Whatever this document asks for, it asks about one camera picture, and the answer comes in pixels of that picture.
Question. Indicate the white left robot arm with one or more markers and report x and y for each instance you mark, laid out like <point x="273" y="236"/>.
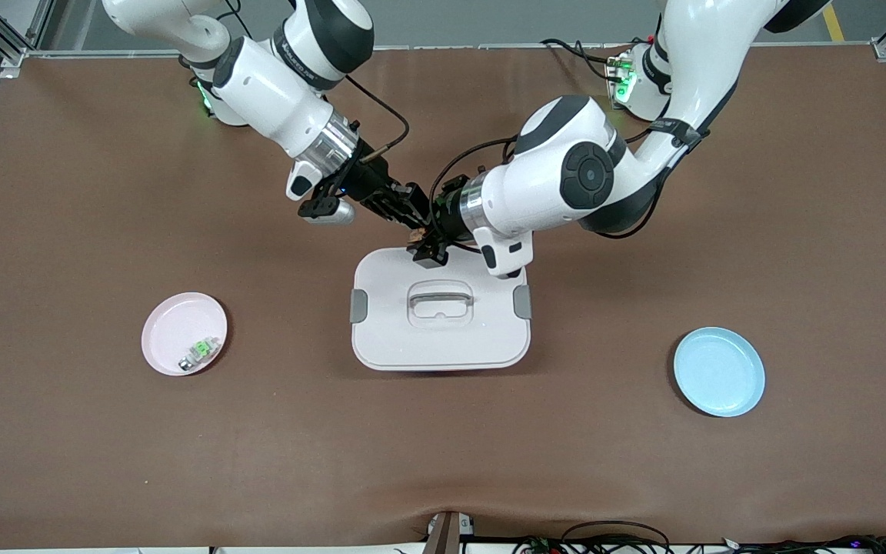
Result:
<point x="535" y="200"/>

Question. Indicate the white lidded storage box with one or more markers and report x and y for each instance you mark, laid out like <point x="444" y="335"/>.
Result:
<point x="443" y="338"/>

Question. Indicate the pink round plate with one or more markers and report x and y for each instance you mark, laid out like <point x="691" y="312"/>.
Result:
<point x="174" y="331"/>

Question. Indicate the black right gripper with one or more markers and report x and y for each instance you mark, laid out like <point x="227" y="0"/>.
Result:
<point x="367" y="181"/>

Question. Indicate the green white switch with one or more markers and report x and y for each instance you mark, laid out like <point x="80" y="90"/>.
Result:
<point x="201" y="350"/>

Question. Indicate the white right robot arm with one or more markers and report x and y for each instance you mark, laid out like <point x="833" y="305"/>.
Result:
<point x="274" y="92"/>

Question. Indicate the light blue round plate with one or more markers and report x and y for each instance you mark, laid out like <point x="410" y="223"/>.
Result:
<point x="720" y="373"/>

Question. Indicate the metal table edge bracket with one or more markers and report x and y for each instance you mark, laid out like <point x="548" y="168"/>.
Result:
<point x="447" y="535"/>

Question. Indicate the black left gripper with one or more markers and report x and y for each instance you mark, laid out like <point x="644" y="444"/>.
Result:
<point x="451" y="215"/>

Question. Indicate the silver table edge rail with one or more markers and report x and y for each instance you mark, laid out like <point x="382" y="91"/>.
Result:
<point x="451" y="49"/>

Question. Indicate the brown table cover sheet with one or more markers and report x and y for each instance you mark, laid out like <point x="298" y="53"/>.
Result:
<point x="258" y="446"/>

